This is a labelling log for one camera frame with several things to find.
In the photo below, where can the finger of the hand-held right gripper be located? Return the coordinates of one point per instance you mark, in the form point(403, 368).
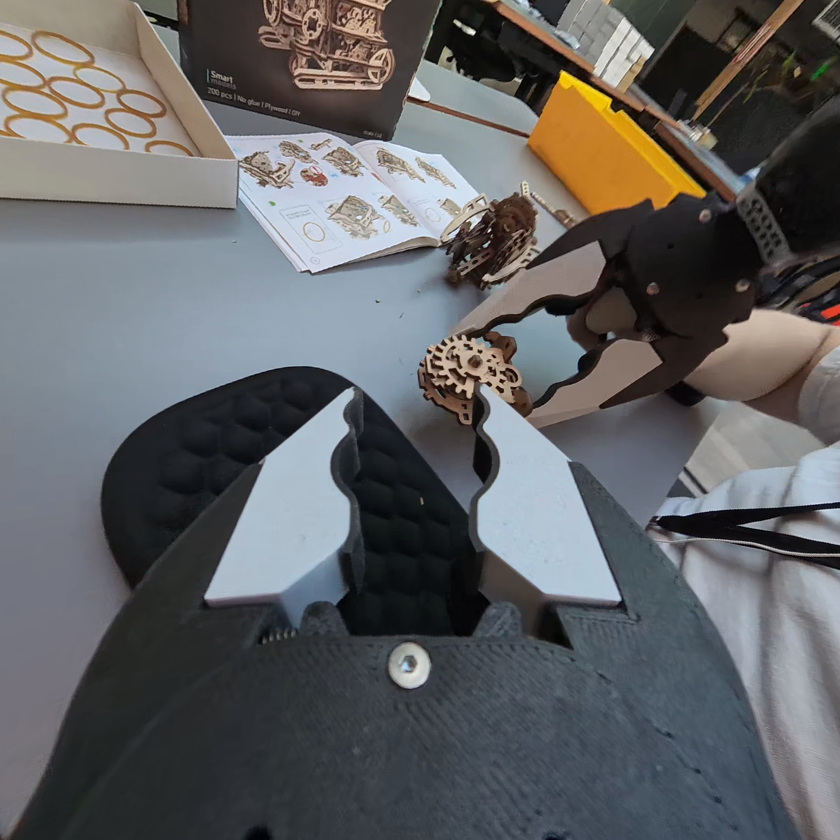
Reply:
point(610, 380)
point(551, 282)

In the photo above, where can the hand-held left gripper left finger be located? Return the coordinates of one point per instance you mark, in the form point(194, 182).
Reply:
point(289, 525)

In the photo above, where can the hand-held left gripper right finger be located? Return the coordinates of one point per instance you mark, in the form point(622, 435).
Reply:
point(538, 525)

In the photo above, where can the wooden mechanical model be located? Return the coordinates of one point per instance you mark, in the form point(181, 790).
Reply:
point(492, 239)

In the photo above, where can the wooden gear assembly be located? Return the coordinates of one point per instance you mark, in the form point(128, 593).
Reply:
point(459, 367)

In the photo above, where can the person's right forearm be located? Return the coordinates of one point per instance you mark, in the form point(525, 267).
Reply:
point(804, 348)

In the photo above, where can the person's right hand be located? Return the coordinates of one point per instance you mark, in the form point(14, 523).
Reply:
point(741, 361)

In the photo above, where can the small wooden strip piece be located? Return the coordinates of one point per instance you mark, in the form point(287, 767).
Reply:
point(554, 210)

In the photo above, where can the black wrist rest pad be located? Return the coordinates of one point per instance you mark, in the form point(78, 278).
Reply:
point(197, 446)

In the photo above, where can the yellow plastic bin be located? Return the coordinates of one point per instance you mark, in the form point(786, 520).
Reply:
point(590, 144)

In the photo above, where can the open instruction booklet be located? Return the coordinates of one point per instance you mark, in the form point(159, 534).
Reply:
point(341, 197)

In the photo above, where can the white paper sheet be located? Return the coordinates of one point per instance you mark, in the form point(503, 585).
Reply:
point(420, 92)

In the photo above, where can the stack of white boxes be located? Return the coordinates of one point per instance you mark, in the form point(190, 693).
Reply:
point(610, 39)

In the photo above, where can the white cardboard tray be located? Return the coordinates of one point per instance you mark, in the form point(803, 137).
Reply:
point(131, 184)

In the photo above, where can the dark model kit box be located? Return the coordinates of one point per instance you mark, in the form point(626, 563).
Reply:
point(229, 39)

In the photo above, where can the pile of yellow rubber bands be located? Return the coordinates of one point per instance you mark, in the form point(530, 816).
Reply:
point(134, 136)

